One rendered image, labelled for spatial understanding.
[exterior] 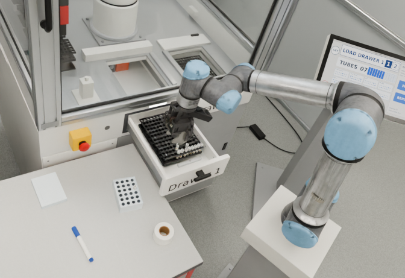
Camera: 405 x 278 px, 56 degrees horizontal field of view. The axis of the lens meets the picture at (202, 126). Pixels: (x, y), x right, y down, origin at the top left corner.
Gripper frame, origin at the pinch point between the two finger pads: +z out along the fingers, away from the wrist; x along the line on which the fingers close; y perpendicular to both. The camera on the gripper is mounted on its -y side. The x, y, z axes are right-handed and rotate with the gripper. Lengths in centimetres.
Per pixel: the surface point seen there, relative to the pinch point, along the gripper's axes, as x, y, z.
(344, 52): -15, -93, -17
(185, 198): -26, -40, 98
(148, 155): -4.1, 9.3, 10.2
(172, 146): -3.7, -0.1, 8.0
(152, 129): -16.8, 2.1, 11.2
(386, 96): 8, -107, -7
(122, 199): 5.7, 22.6, 19.1
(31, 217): 1, 53, 22
